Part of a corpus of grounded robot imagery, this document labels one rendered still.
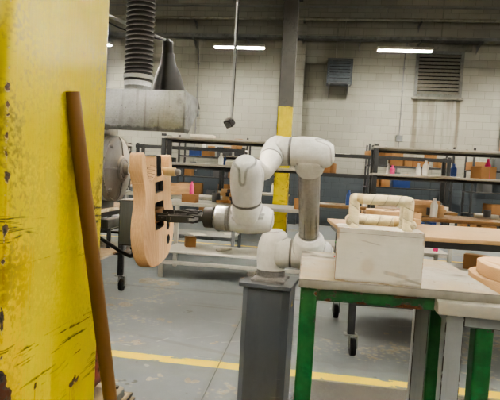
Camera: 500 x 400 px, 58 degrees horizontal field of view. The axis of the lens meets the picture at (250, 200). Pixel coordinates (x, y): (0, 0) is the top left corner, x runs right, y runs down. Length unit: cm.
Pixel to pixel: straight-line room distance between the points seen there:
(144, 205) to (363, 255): 74
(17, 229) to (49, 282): 12
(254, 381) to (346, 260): 121
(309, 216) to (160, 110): 95
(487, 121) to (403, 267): 1215
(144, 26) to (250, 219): 77
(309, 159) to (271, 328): 92
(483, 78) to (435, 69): 125
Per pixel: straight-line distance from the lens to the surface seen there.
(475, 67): 1371
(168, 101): 161
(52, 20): 75
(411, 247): 152
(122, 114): 166
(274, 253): 238
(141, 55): 171
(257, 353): 248
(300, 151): 201
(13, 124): 66
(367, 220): 167
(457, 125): 1333
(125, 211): 202
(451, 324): 160
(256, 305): 241
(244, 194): 150
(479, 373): 168
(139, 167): 152
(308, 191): 213
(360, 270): 151
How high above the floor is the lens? 125
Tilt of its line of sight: 3 degrees down
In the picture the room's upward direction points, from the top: 3 degrees clockwise
